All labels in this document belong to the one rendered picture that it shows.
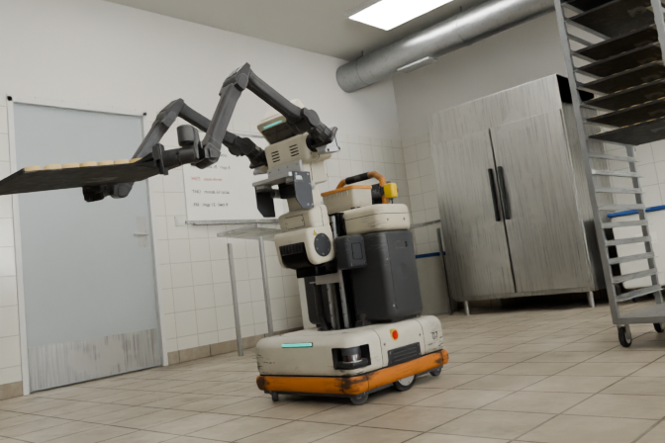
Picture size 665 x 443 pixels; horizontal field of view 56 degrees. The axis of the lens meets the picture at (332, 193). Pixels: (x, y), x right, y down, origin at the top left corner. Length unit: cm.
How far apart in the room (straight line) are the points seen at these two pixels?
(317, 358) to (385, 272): 48
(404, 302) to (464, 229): 344
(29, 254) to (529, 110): 429
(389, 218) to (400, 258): 19
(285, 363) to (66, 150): 292
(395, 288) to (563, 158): 325
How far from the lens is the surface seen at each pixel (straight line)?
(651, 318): 334
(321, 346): 264
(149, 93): 561
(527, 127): 597
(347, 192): 297
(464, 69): 748
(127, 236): 524
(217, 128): 223
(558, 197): 581
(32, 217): 496
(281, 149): 285
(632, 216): 586
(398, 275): 285
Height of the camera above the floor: 50
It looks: 8 degrees up
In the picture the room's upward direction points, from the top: 7 degrees counter-clockwise
